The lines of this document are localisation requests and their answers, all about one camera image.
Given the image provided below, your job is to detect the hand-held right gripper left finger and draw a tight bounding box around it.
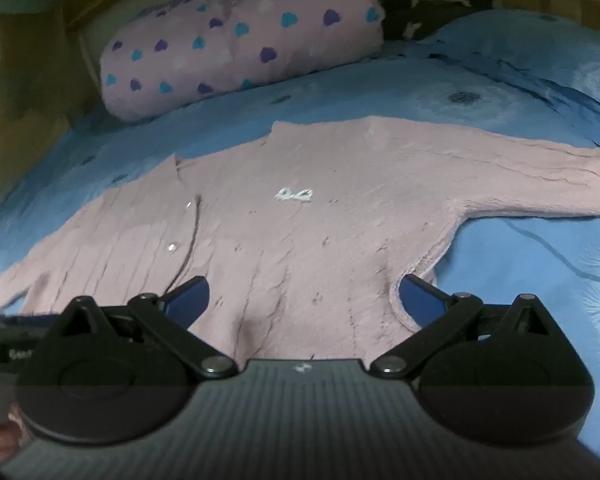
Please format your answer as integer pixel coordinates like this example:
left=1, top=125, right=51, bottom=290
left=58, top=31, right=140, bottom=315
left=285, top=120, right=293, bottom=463
left=40, top=275, right=238, bottom=380

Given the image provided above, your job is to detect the dark cloth with white trim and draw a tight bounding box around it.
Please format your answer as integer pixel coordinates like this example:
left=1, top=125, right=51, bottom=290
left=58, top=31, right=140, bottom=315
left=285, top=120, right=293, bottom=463
left=380, top=0, right=493, bottom=41

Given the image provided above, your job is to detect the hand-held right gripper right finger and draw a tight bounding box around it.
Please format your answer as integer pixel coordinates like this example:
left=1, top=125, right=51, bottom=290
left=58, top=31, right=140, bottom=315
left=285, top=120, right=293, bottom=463
left=369, top=274, right=563, bottom=380

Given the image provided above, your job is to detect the blue floral bedsheet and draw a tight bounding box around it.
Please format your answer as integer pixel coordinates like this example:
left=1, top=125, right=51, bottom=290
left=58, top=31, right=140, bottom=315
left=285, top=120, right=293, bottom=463
left=0, top=42, right=600, bottom=461

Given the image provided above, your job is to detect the pink knitted cardigan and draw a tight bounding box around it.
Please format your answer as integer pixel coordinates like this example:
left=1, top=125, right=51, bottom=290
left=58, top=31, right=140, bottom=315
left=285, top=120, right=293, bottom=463
left=0, top=116, right=600, bottom=361

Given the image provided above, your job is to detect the pink heart print quilt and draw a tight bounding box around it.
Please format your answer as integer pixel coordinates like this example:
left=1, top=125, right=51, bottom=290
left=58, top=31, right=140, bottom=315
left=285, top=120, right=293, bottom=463
left=100, top=0, right=386, bottom=122

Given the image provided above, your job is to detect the blue floral pillow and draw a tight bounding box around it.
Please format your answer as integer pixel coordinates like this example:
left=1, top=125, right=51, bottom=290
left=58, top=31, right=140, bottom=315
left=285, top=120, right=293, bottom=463
left=430, top=7, right=600, bottom=146

